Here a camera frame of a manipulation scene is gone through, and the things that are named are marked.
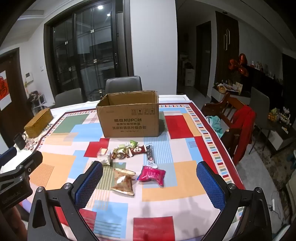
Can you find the woven lidded basket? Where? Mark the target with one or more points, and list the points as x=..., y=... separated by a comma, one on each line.
x=38, y=122

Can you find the white power strip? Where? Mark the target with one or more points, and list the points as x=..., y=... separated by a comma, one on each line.
x=272, y=204

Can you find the plate of oranges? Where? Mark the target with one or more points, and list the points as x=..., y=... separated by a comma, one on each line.
x=272, y=115

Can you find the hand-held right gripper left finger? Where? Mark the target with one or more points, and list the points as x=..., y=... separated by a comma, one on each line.
x=89, y=185

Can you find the red brown snack packet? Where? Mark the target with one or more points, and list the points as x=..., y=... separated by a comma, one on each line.
x=138, y=150

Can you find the black framed glass sliding door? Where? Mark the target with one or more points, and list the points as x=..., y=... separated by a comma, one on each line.
x=97, y=46

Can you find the dark wooden cabinet door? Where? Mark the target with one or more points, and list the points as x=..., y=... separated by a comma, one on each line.
x=227, y=53

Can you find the red garment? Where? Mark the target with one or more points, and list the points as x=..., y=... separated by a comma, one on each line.
x=245, y=125

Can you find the brown gold candy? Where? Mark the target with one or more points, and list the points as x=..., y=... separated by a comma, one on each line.
x=120, y=155

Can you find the green yellow snack packet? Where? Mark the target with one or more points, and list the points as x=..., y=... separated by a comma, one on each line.
x=133, y=144

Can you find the brown cardboard box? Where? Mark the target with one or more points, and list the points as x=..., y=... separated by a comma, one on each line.
x=129, y=122

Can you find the white cube shelf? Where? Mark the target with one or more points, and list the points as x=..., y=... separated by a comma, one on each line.
x=37, y=100

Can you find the teal cloth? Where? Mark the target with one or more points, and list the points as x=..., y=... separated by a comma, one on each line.
x=216, y=125

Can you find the grey upholstered chair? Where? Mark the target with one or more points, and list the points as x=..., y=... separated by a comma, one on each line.
x=69, y=97
x=122, y=84
x=260, y=104

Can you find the red foil balloon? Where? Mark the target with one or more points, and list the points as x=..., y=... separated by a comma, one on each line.
x=240, y=67

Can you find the long black snack packet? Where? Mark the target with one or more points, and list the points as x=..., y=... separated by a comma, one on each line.
x=150, y=155

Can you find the dark sideboard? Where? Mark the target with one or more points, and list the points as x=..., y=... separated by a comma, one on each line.
x=266, y=78

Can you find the white box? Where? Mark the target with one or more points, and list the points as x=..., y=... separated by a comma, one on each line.
x=190, y=77

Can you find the large gold snack packet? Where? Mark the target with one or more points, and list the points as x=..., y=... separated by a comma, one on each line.
x=122, y=183

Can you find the black mug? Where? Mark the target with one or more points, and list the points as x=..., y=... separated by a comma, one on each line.
x=19, y=141

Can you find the white clear snack packet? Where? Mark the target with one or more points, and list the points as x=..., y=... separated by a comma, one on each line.
x=103, y=158

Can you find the brown wooden chair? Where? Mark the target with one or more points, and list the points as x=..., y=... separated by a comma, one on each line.
x=231, y=99

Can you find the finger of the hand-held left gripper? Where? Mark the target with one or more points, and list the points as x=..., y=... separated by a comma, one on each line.
x=8, y=154
x=30, y=163

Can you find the pale green candy packet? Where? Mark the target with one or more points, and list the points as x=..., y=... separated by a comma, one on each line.
x=123, y=147

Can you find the red and white door poster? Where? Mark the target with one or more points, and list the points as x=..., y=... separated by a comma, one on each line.
x=4, y=92

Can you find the white side table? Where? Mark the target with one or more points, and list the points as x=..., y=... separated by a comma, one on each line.
x=217, y=95

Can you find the low dark table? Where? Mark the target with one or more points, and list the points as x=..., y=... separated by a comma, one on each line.
x=279, y=136

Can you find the pink snack packet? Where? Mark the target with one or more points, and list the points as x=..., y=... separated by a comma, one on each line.
x=152, y=175

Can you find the white wall intercom panel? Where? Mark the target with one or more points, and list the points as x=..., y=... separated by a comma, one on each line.
x=29, y=77

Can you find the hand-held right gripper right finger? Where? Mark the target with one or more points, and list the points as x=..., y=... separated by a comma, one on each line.
x=210, y=187

